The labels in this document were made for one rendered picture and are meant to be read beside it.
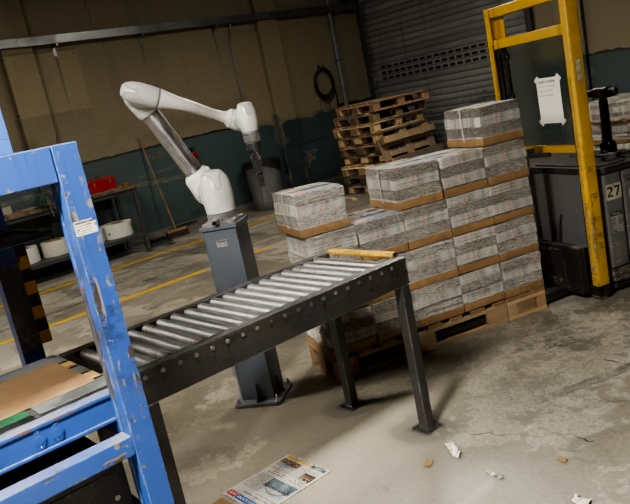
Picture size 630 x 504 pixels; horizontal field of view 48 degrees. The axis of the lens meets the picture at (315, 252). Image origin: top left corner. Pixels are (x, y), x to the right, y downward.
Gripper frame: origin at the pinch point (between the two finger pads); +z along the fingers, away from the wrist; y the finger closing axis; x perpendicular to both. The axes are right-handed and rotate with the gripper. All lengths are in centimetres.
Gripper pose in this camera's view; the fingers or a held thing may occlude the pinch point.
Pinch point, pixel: (260, 179)
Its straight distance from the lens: 382.9
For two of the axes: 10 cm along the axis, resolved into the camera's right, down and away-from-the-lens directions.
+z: 2.0, 9.6, 2.1
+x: -9.1, 2.6, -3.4
